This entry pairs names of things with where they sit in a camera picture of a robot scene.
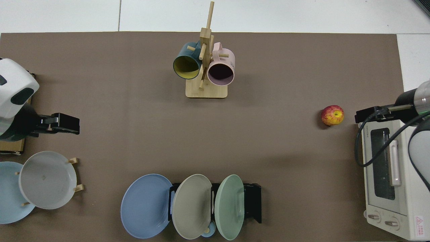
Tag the toaster oven knob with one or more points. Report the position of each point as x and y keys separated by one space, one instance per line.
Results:
x=374 y=216
x=392 y=224

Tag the dark teal mug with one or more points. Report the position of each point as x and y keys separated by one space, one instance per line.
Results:
x=186 y=67

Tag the wooden peg plate rack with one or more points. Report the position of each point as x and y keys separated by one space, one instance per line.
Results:
x=79 y=188

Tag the brown table cloth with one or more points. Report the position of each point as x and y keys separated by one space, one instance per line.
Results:
x=134 y=117

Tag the dark ribbed panel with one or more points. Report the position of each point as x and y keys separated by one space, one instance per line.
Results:
x=425 y=5

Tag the beige plate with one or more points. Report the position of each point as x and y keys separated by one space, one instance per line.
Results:
x=191 y=206

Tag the red warning sticker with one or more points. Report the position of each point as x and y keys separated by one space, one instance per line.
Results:
x=419 y=225

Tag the small blue round thing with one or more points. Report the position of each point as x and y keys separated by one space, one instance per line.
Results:
x=209 y=232

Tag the black dish rack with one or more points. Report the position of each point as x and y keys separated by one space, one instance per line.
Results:
x=252 y=201

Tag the wooden cup stand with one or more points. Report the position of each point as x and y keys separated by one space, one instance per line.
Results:
x=210 y=92

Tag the pale green plate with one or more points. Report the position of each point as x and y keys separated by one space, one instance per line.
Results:
x=230 y=208

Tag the pale toaster oven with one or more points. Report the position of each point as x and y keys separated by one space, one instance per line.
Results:
x=403 y=201

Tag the pink mug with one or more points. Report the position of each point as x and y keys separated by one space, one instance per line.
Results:
x=220 y=74

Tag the light blue plate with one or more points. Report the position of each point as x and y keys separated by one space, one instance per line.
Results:
x=8 y=198

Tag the grey plate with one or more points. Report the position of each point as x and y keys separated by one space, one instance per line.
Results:
x=47 y=179

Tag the red yellow apple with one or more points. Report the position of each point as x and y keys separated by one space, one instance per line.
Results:
x=332 y=115

